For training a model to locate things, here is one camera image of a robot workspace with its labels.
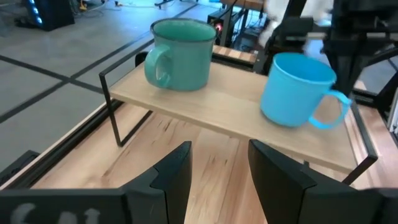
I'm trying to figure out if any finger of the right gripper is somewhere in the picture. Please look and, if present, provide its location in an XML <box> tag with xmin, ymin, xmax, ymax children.
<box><xmin>328</xmin><ymin>51</ymin><xmax>349</xmax><ymax>96</ymax></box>
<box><xmin>346</xmin><ymin>51</ymin><xmax>369</xmax><ymax>96</ymax></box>

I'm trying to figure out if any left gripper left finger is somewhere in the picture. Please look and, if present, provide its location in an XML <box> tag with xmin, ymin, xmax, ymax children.
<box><xmin>119</xmin><ymin>141</ymin><xmax>193</xmax><ymax>224</ymax></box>

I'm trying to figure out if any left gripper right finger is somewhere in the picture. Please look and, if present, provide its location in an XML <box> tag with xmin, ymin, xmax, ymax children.
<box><xmin>248</xmin><ymin>139</ymin><xmax>374</xmax><ymax>224</ymax></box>

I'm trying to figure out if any blue plastic mug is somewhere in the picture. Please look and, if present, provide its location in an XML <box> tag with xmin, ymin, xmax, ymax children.
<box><xmin>259</xmin><ymin>52</ymin><xmax>353</xmax><ymax>131</ymax></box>

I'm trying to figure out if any teal enamel mug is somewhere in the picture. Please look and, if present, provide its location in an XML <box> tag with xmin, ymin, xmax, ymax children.
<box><xmin>144</xmin><ymin>17</ymin><xmax>218</xmax><ymax>92</ymax></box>

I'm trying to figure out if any wooden bench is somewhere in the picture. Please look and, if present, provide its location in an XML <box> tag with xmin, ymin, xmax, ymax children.
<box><xmin>212</xmin><ymin>45</ymin><xmax>259</xmax><ymax>67</ymax></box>

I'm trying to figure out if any black electronic box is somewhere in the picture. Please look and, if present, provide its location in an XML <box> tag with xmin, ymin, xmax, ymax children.
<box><xmin>207</xmin><ymin>7</ymin><xmax>234</xmax><ymax>47</ymax></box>

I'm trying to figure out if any black computer tower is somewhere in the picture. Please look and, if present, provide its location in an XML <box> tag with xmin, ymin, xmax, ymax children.
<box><xmin>23</xmin><ymin>0</ymin><xmax>76</xmax><ymax>32</ymax></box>

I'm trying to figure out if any wooden shelf with black frame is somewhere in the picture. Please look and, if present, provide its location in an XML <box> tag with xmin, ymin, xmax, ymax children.
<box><xmin>98</xmin><ymin>51</ymin><xmax>379</xmax><ymax>186</ymax></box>

